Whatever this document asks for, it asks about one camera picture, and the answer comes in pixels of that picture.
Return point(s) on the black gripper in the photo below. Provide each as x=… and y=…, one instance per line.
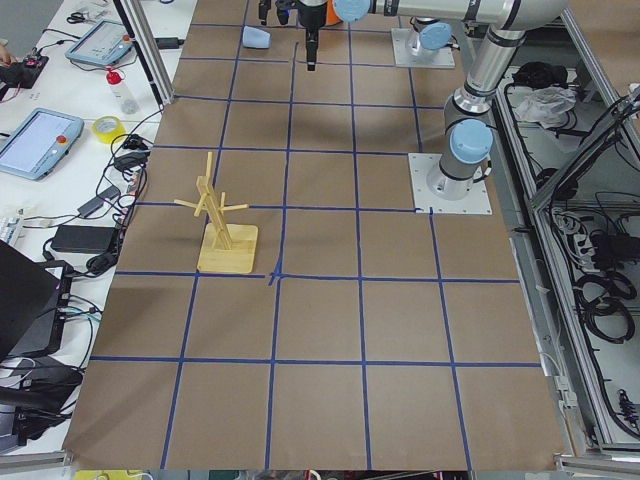
x=312, y=14
x=264, y=9

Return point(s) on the light blue plastic cup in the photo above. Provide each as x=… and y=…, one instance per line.
x=255, y=38

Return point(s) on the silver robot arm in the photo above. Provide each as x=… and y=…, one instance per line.
x=469, y=138
x=430, y=34

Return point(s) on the wooden cup rack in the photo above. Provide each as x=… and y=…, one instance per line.
x=226, y=248

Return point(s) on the orange can with silver lid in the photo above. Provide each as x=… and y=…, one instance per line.
x=332, y=18

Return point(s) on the far teach pendant tablet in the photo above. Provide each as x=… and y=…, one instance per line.
x=105, y=44

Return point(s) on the teach pendant tablet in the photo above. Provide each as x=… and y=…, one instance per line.
x=40, y=143
x=105, y=44

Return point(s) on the red capped squeeze bottle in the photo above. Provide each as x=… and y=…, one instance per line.
x=121, y=92

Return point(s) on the yellow tape roll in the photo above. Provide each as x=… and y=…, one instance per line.
x=108, y=129

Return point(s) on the crumpled white cloth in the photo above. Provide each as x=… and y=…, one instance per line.
x=549, y=106

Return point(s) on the near teach pendant tablet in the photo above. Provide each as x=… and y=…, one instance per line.
x=40, y=143

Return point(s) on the black power adapter brick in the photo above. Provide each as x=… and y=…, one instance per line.
x=83, y=239

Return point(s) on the black laptop computer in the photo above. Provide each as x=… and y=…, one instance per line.
x=33, y=295

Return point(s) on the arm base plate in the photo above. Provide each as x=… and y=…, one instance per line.
x=435, y=193
x=409, y=52

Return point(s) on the aluminium frame post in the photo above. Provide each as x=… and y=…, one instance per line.
x=132, y=16

